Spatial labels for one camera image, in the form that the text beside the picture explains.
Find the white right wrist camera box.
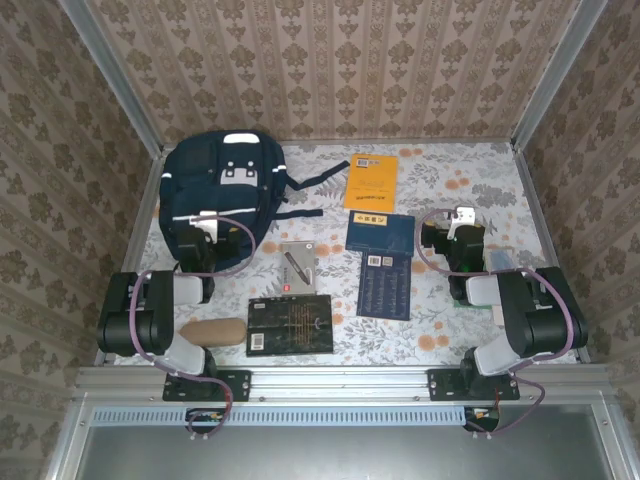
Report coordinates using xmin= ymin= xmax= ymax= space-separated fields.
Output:
xmin=448 ymin=205 xmax=476 ymax=240

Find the aluminium frame post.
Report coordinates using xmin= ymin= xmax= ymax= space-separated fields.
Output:
xmin=57 ymin=0 xmax=165 ymax=156
xmin=510 ymin=0 xmax=610 ymax=151

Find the thin aluminium rail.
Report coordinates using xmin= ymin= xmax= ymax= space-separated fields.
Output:
xmin=160 ymin=135 xmax=516 ymax=149

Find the grey pen box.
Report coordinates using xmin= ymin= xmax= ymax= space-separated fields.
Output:
xmin=278 ymin=241 xmax=320 ymax=297

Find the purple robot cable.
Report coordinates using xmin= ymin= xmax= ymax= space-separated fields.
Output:
xmin=128 ymin=215 xmax=257 ymax=441
xmin=414 ymin=208 xmax=584 ymax=441

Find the navy blue backpack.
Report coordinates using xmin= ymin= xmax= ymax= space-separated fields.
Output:
xmin=158 ymin=130 xmax=351 ymax=274

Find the aluminium side rail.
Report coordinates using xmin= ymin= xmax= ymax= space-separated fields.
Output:
xmin=512 ymin=142 xmax=592 ymax=364
xmin=94 ymin=147 xmax=167 ymax=366

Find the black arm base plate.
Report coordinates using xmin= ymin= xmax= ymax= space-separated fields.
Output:
xmin=162 ymin=368 xmax=251 ymax=402
xmin=427 ymin=368 xmax=521 ymax=402

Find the white plastic packet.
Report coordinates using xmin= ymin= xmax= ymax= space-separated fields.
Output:
xmin=485 ymin=247 xmax=517 ymax=327

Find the slotted grey cable duct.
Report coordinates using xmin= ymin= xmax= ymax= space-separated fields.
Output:
xmin=92 ymin=405 xmax=469 ymax=427

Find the blue book with yellow label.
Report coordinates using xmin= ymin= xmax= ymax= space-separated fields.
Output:
xmin=344 ymin=209 xmax=416 ymax=257

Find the floral table cover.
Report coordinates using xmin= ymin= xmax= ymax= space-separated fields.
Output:
xmin=113 ymin=142 xmax=584 ymax=367

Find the grey metal panel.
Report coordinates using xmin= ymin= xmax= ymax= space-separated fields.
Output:
xmin=47 ymin=402 xmax=632 ymax=480

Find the aluminium cross rail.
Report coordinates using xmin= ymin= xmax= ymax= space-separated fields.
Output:
xmin=74 ymin=364 xmax=612 ymax=401

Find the tan fabric pencil case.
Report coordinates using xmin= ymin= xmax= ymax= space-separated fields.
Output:
xmin=179 ymin=318 xmax=247 ymax=350

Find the orange book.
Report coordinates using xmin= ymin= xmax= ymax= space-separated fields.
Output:
xmin=342 ymin=153 xmax=400 ymax=213

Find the navy book with QR codes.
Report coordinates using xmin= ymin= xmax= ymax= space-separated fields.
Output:
xmin=355 ymin=252 xmax=414 ymax=321

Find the black book with barcode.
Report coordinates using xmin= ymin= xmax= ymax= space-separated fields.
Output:
xmin=245 ymin=293 xmax=335 ymax=358

